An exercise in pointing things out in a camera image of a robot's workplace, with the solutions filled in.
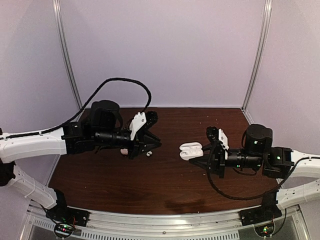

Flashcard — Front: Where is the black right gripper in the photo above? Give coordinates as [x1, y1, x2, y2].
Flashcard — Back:
[189, 143, 264, 180]

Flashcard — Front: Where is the white clip-on earbud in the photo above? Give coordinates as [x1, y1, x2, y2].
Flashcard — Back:
[146, 151, 153, 157]

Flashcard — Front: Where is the white oval charging case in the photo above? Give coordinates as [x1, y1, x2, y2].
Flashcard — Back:
[179, 142, 204, 161]

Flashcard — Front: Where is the pink earbud charging case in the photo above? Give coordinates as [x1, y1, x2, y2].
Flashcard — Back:
[120, 148, 128, 156]

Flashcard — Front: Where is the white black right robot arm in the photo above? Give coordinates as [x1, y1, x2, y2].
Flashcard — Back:
[180, 124, 320, 221]

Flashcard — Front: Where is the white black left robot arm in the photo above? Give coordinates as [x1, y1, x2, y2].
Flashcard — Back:
[0, 100, 162, 222]

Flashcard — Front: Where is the black right braided cable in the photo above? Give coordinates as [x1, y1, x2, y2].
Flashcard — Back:
[206, 142, 298, 201]

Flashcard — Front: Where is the black braided cable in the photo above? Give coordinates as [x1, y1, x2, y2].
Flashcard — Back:
[206, 142, 298, 201]
[39, 77, 153, 133]

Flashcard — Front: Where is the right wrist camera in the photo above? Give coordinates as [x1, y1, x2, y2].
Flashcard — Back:
[205, 126, 230, 161]

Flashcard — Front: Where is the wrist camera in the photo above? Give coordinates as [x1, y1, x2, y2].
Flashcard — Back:
[205, 126, 230, 161]
[129, 111, 159, 141]

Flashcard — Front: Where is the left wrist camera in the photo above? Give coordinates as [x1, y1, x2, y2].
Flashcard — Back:
[129, 111, 159, 141]

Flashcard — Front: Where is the black left braided cable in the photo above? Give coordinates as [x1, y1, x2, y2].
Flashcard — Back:
[39, 77, 153, 133]

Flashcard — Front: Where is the aluminium front frame rail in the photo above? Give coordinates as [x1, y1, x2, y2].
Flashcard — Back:
[23, 196, 311, 240]

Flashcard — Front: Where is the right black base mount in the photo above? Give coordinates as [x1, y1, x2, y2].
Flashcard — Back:
[238, 191, 282, 226]

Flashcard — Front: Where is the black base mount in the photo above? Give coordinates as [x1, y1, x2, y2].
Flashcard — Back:
[45, 190, 90, 227]
[238, 191, 282, 226]

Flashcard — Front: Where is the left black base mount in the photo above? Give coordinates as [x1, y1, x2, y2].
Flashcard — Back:
[45, 190, 90, 227]

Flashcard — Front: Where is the left aluminium corner post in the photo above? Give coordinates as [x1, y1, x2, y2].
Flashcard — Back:
[52, 0, 83, 110]

